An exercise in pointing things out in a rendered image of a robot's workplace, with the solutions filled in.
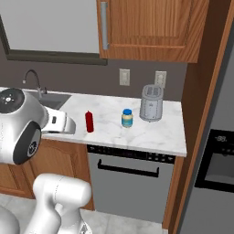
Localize dark curved tap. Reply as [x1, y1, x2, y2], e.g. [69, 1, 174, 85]
[22, 69, 48, 99]

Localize dark framed window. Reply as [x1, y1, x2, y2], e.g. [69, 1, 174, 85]
[0, 0, 109, 67]

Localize mayonnaise jar with blue lid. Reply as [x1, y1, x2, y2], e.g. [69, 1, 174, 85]
[121, 108, 134, 129]

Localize white wall socket plate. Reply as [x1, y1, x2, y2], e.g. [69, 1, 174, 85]
[154, 70, 167, 90]

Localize silver toaster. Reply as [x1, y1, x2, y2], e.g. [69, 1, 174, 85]
[139, 83, 165, 122]

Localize red ketchup bottle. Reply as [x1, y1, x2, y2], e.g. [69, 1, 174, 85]
[85, 110, 95, 133]

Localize grey dishwasher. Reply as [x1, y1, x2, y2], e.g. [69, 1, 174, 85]
[86, 144, 176, 224]

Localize grey fridge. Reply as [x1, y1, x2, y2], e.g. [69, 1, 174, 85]
[175, 28, 234, 234]

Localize silver cupboard door handle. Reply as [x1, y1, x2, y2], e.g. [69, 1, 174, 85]
[100, 1, 110, 51]

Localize wooden base cupboard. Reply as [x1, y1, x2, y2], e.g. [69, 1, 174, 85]
[0, 138, 95, 211]

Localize black dishwasher handle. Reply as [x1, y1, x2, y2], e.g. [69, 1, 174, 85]
[97, 158, 160, 178]

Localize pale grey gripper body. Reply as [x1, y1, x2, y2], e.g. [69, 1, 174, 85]
[40, 112, 77, 135]

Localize white wall switch plate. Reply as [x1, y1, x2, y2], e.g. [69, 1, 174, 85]
[118, 68, 131, 87]

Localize steel sink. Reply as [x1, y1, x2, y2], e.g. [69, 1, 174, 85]
[25, 90, 72, 111]

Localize wooden wall cupboard door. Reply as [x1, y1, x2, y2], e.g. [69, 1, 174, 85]
[96, 0, 210, 64]

